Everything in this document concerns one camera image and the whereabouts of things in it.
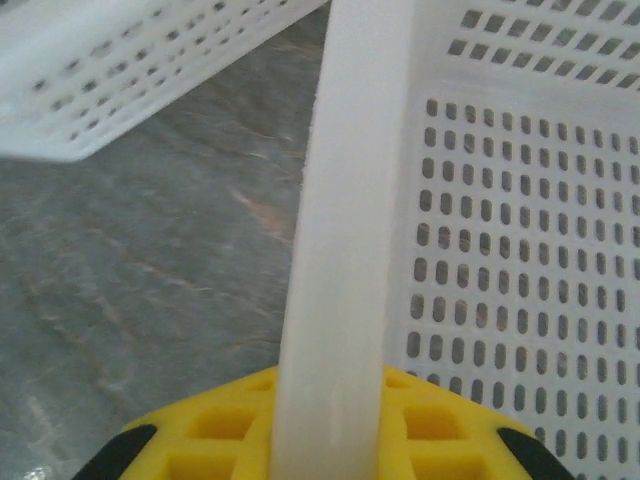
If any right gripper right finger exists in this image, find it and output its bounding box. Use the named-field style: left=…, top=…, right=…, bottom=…
left=372, top=364, right=576, bottom=480

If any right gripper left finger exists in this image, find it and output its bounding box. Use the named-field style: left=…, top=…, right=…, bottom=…
left=74, top=366, right=279, bottom=480

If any white perforated plastic basket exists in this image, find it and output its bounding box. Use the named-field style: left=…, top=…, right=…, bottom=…
left=269, top=0, right=640, bottom=480
left=0, top=0, right=331, bottom=164

